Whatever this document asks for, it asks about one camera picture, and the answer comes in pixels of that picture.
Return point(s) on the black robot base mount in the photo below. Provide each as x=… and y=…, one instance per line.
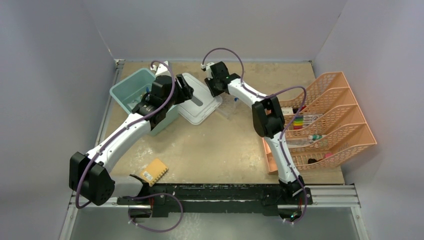
x=218, y=198

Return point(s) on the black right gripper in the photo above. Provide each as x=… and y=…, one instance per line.
x=209, y=81

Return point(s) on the white plastic bin lid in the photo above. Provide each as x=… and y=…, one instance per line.
x=202, y=103

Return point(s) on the aluminium front frame rail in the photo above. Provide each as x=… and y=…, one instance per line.
x=334, y=215

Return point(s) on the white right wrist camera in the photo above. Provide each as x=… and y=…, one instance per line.
x=206, y=66

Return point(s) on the teal plastic bin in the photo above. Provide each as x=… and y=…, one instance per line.
x=128, y=92

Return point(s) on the clear plastic tube rack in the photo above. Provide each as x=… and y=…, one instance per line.
x=228, y=107

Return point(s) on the orange mesh file rack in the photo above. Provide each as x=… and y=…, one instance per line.
x=330, y=128

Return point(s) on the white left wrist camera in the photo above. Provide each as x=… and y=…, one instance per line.
x=161, y=69

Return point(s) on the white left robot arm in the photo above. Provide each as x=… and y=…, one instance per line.
x=89, y=173

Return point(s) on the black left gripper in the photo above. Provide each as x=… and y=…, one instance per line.
x=185, y=91

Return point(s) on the aluminium table edge rail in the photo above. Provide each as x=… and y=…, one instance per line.
x=120, y=63

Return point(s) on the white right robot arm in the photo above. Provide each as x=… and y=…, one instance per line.
x=268, y=121

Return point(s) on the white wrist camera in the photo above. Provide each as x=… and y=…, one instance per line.
x=206, y=66
x=161, y=69

